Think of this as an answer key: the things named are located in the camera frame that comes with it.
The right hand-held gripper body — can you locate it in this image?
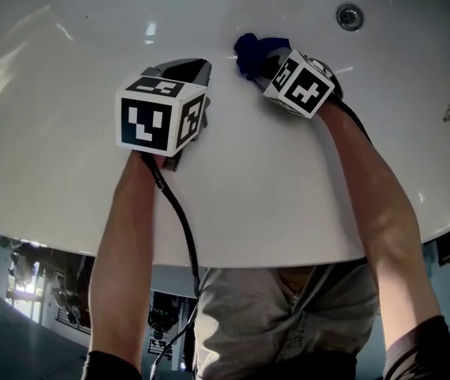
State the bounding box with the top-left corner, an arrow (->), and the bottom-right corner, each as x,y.
262,47 -> 345,119

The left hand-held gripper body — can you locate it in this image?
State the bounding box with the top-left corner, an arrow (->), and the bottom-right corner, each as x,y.
114,75 -> 213,173

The blue cloth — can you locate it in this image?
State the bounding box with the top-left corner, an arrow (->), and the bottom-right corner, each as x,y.
233,32 -> 292,82

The white bathtub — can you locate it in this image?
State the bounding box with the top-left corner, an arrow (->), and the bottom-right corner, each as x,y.
0,0 -> 450,269

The person's right forearm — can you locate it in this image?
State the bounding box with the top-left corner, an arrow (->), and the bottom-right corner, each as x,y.
315,100 -> 444,352

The person's left forearm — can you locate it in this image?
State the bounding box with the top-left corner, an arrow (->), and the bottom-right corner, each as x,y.
88,150 -> 173,371

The chrome bathtub drain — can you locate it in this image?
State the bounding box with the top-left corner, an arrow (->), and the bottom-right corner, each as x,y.
335,1 -> 365,32

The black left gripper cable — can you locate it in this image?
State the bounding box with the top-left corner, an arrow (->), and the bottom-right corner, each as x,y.
140,153 -> 203,375

